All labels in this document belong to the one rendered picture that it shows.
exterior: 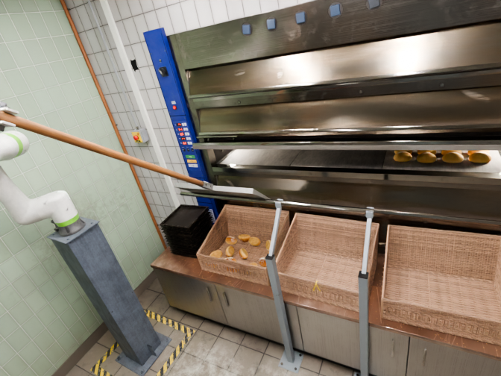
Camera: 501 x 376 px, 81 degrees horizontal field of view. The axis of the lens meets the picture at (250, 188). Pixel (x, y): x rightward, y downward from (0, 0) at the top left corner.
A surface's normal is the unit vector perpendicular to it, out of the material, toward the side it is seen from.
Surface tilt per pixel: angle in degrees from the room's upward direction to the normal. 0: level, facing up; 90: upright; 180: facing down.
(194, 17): 90
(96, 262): 90
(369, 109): 70
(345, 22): 90
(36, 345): 90
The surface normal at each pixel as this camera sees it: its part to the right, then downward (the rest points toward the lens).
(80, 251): 0.86, 0.09
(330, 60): -0.48, 0.18
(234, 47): -0.44, 0.50
